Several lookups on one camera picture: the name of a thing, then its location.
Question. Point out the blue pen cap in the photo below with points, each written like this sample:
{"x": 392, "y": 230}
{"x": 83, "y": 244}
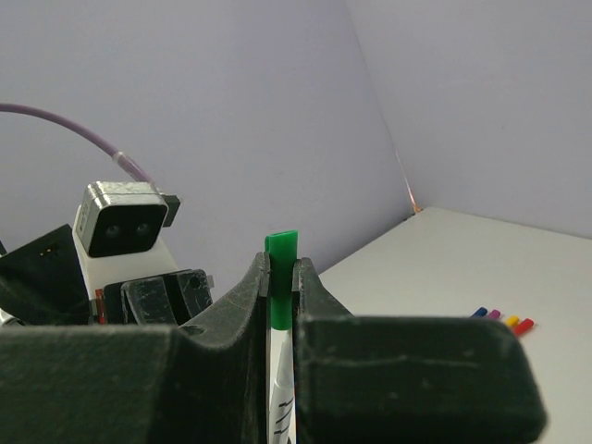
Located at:
{"x": 480, "y": 312}

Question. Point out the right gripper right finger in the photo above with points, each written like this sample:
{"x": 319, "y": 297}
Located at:
{"x": 406, "y": 379}

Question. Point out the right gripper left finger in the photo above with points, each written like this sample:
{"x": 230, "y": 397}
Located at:
{"x": 206, "y": 381}

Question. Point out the green pen cap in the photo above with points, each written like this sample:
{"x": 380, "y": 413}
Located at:
{"x": 282, "y": 250}

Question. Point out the white pen green end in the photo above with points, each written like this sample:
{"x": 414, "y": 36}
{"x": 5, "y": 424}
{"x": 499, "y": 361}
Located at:
{"x": 282, "y": 401}

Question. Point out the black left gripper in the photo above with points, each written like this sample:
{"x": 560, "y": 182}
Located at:
{"x": 42, "y": 284}

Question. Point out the yellow pen cap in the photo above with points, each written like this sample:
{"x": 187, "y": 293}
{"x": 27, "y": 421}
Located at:
{"x": 512, "y": 321}

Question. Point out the red pen cap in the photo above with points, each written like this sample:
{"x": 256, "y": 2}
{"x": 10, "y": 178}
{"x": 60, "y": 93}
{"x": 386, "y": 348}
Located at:
{"x": 523, "y": 327}

